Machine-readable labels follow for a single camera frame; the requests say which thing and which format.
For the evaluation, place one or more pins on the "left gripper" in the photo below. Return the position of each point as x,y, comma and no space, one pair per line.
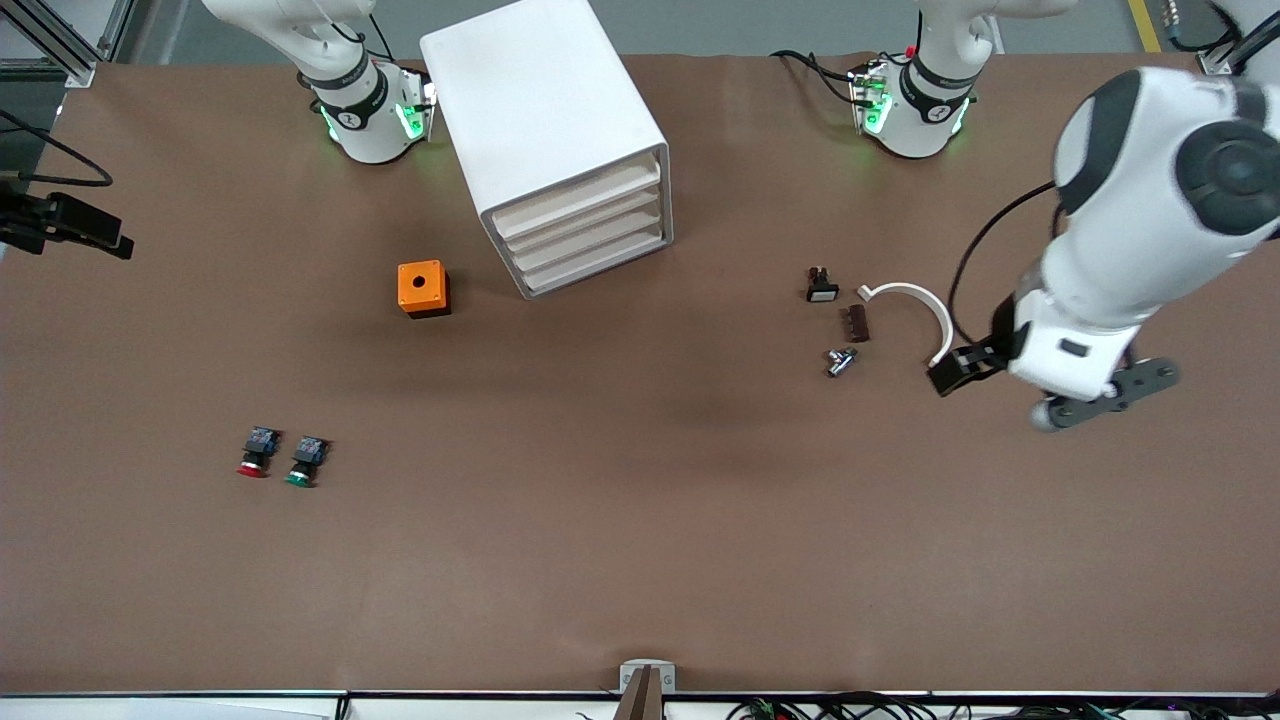
994,347

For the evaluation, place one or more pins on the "white plastic drawer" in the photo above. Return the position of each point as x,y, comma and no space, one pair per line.
590,238
595,258
585,216
580,195

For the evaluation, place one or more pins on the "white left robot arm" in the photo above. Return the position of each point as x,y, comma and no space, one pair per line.
1130,250

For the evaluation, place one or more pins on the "black square white-faced button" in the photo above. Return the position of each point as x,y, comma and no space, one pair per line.
822,290

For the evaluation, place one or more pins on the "grey table edge bracket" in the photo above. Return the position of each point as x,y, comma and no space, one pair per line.
645,685

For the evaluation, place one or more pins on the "aluminium frame profile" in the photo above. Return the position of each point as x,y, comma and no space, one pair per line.
60,45
1215,63

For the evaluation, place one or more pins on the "red push button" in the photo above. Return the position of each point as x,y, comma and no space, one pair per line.
258,452

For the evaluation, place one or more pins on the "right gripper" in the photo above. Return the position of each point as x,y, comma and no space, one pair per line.
35,221

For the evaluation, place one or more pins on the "white curved plastic bracket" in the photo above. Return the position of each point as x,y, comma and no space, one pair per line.
930,300

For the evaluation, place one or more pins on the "orange button enclosure box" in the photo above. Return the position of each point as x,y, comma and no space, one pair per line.
420,285

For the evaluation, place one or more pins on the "silver metal fitting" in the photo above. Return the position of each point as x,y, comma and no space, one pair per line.
840,362

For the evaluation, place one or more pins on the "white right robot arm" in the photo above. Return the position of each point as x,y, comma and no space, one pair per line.
370,130

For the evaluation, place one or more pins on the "white table edge rail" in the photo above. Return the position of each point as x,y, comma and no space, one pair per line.
150,708

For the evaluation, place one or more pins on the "green push button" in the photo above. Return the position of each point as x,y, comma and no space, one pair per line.
305,462

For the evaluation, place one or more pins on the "white drawer cabinet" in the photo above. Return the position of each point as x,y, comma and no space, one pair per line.
540,100

